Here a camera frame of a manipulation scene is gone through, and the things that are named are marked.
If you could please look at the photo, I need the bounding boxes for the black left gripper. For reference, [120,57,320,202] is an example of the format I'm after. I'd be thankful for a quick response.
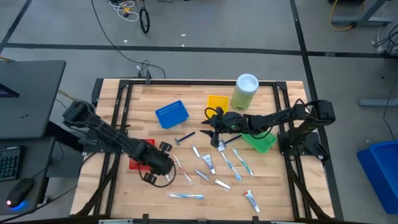
[135,139,175,184]

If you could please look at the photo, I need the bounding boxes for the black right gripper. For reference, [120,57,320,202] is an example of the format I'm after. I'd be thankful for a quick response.
[199,107,249,149]

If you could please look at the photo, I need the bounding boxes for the dark blue razor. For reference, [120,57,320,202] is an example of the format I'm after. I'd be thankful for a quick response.
[217,134,243,152]
[174,131,197,146]

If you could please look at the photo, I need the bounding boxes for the white blue toothpaste tube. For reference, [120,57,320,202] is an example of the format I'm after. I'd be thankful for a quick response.
[202,154,216,175]

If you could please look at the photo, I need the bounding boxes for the teal toothbrush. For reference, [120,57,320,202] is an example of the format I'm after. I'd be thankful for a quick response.
[231,147,254,177]

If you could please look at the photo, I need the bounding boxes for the blue plastic basket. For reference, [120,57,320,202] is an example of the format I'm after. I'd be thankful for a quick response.
[154,99,190,130]

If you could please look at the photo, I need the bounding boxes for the green plastic basket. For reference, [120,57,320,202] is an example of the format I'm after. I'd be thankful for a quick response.
[240,130,278,154]

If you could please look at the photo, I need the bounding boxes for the white red toothpaste tube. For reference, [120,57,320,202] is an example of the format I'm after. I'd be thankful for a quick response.
[243,189,261,214]

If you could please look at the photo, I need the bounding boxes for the red plastic basket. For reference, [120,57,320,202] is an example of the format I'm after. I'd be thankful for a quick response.
[128,138,156,172]

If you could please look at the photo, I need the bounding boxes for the red toothbrush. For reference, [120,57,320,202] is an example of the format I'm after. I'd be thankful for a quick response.
[172,154,193,184]

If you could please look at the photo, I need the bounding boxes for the yellow plastic basket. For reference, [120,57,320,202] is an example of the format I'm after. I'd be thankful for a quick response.
[206,94,230,118]

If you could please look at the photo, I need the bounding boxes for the green wipes canister white lid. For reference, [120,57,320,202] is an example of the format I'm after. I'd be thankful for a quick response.
[230,73,260,111]

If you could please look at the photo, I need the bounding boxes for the blue white wrapped toothbrush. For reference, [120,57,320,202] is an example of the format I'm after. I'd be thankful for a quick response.
[165,190,206,201]

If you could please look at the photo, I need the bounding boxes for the black control box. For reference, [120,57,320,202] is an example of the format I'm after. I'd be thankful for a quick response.
[91,77,104,106]

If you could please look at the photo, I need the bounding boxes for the black computer mouse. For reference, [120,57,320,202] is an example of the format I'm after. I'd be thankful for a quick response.
[5,177,35,208]

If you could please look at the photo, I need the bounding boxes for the black desk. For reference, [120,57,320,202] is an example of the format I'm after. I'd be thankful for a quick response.
[0,60,78,215]

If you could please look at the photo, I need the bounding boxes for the black keyboard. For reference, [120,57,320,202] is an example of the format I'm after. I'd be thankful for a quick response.
[0,145,21,182]

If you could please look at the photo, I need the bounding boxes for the gray desk foot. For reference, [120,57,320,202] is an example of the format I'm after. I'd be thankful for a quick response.
[358,98,398,108]

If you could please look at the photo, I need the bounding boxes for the black monitor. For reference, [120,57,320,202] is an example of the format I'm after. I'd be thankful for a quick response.
[0,82,20,99]

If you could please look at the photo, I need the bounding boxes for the blue plastic bin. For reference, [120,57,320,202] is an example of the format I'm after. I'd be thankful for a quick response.
[356,139,398,215]

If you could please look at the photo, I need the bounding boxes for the gray desk leg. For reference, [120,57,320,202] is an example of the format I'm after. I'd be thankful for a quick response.
[329,0,394,27]

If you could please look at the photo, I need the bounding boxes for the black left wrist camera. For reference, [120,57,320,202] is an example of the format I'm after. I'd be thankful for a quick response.
[146,149,170,172]

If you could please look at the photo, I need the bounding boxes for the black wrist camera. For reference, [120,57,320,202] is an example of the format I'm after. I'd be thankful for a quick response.
[223,112,244,131]
[146,149,170,172]

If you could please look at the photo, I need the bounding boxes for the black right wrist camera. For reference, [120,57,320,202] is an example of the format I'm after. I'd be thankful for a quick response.
[223,112,244,131]

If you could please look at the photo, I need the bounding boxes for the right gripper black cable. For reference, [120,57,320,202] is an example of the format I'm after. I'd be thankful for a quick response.
[204,107,218,121]

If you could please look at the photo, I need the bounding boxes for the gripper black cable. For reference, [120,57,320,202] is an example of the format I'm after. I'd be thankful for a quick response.
[138,161,177,189]
[204,107,218,121]

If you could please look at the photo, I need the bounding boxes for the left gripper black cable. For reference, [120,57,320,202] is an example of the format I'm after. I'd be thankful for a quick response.
[138,161,177,189]

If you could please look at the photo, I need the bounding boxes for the black aluminium table frame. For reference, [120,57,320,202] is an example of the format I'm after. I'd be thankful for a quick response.
[73,79,335,224]

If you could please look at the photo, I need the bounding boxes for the silver metal bracket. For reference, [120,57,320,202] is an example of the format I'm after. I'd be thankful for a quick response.
[98,218,134,224]

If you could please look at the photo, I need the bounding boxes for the yellow green wires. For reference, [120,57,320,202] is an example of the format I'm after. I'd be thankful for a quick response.
[57,89,76,101]

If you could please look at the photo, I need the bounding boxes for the black cable loop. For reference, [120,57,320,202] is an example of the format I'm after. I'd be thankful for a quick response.
[139,6,151,34]

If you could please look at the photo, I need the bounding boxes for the long black floor cable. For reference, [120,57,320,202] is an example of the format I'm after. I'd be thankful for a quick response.
[91,0,167,79]

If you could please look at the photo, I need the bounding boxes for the white cable bundle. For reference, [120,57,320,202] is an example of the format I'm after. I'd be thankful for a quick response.
[108,0,140,23]

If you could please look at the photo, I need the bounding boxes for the yellow cable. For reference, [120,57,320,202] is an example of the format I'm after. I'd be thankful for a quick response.
[328,0,355,32]

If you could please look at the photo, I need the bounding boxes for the thin black floor cable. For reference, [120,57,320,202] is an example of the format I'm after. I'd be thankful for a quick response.
[382,77,398,141]

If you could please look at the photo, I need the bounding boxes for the black cable bundle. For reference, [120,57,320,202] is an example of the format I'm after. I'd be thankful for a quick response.
[373,23,398,58]

